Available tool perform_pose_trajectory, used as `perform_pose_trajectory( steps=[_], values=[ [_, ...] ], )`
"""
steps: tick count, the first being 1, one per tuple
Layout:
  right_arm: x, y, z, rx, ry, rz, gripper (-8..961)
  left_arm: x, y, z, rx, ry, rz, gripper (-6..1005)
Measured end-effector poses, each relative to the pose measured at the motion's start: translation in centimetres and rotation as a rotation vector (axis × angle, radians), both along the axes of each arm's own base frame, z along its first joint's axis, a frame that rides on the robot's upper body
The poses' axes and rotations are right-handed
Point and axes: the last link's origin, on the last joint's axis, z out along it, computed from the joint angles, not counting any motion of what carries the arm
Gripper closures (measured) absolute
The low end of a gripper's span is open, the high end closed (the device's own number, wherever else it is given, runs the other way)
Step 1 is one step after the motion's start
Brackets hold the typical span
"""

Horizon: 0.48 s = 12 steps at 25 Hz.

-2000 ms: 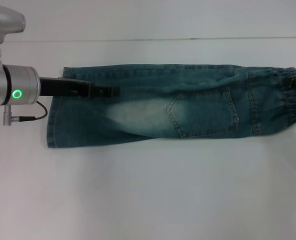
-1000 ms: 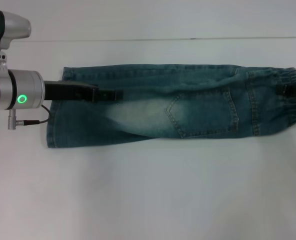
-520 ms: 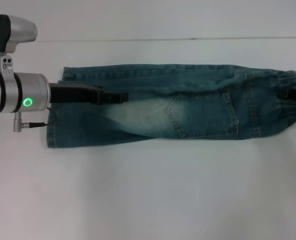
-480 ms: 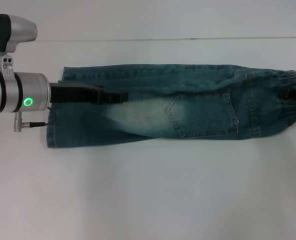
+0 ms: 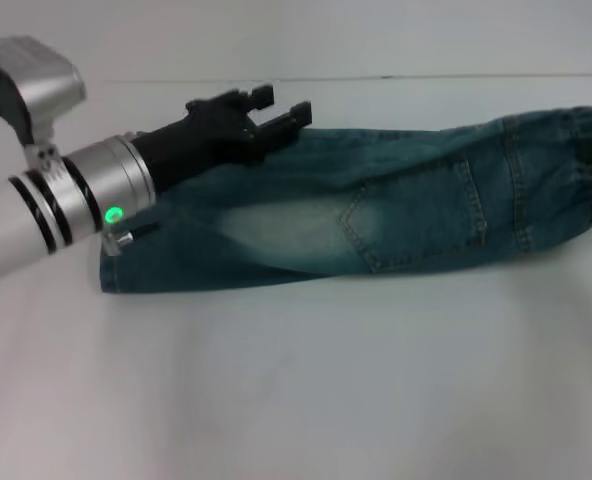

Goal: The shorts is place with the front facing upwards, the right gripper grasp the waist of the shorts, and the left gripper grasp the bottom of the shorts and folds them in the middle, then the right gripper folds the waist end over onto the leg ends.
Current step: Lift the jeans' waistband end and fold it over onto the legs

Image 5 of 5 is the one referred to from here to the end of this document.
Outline blue denim shorts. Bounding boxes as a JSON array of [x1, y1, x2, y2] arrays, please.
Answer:
[[98, 103, 592, 295]]

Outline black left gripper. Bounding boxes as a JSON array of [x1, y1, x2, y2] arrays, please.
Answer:
[[130, 83, 313, 194]]

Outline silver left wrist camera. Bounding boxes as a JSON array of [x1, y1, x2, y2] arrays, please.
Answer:
[[0, 34, 87, 169]]

